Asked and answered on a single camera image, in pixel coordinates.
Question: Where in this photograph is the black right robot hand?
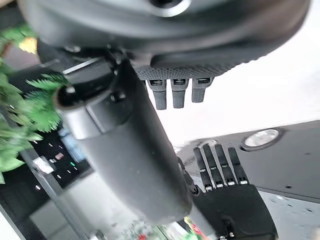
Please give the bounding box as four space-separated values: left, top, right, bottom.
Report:
18 0 312 225

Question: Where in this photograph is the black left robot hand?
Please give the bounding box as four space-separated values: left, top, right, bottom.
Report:
176 143 279 240

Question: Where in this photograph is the black ceiling panel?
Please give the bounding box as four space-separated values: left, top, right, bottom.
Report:
174 120 320 204

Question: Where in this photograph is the round recessed ceiling light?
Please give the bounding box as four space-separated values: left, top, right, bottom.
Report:
240 127 285 152

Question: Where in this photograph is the green artificial leafy plant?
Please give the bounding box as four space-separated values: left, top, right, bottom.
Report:
0 26 70 185

